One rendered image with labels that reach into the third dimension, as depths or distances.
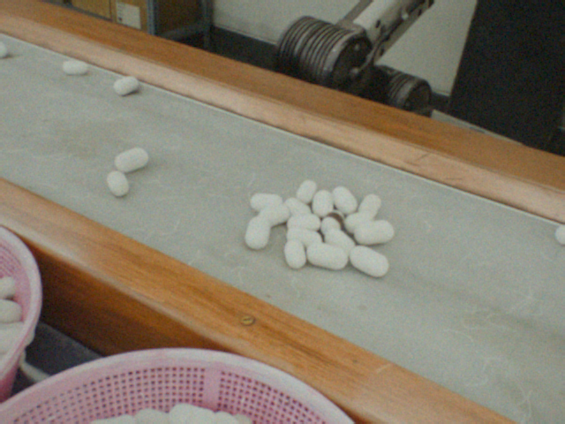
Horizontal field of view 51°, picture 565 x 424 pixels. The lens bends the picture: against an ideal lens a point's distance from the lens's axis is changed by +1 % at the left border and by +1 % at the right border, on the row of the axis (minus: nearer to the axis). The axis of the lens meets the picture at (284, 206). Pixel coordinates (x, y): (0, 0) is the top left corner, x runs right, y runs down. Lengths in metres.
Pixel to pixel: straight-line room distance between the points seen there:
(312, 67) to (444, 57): 1.78
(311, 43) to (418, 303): 0.57
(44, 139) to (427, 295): 0.46
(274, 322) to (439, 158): 0.34
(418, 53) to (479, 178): 2.08
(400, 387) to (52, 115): 0.54
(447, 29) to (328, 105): 1.93
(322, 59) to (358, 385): 0.64
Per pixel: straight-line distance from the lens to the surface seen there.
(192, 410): 0.41
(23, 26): 1.05
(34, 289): 0.47
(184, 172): 0.65
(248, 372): 0.40
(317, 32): 0.99
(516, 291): 0.56
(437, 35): 2.70
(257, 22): 3.14
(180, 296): 0.45
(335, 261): 0.51
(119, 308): 0.48
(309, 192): 0.60
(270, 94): 0.79
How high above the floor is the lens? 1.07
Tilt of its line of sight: 33 degrees down
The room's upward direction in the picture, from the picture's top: 6 degrees clockwise
